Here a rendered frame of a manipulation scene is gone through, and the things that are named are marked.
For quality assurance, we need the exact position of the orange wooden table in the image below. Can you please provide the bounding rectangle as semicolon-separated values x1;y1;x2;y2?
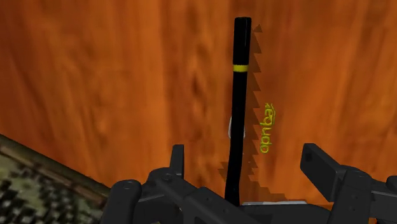
0;0;397;209

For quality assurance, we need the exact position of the black pen with yellow band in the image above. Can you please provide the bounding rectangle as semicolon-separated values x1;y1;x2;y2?
223;17;253;207

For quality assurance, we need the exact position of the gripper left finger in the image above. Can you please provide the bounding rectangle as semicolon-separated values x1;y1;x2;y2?
99;144;259;224

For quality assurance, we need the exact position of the green patterned rug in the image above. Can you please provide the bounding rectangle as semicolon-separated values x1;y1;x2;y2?
0;134;111;224

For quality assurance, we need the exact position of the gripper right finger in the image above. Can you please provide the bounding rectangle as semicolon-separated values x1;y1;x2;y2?
300;143;397;224

